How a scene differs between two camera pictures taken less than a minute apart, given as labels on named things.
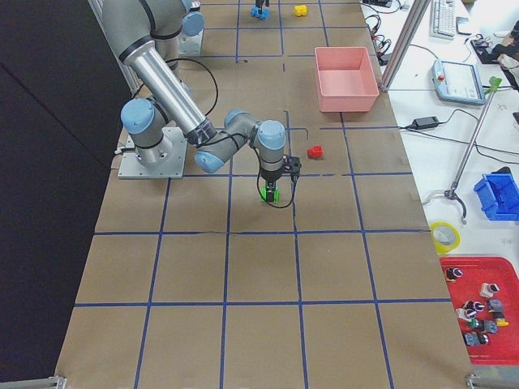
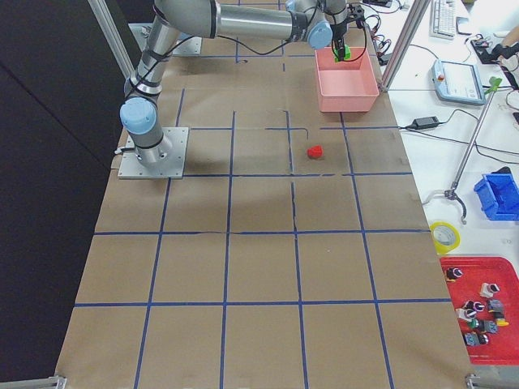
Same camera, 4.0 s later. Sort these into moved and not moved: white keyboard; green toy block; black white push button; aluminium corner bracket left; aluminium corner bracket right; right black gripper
Moved: right black gripper; green toy block
Not moved: aluminium corner bracket left; aluminium corner bracket right; black white push button; white keyboard
